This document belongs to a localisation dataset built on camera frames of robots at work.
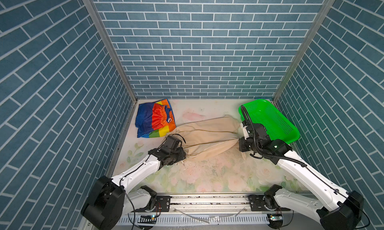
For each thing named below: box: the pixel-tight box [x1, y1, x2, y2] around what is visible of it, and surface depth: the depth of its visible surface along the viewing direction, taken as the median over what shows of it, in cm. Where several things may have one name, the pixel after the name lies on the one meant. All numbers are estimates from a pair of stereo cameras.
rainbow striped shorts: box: [135, 98, 177, 138], surface depth 107 cm
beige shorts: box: [165, 115, 242, 158], surface depth 96 cm
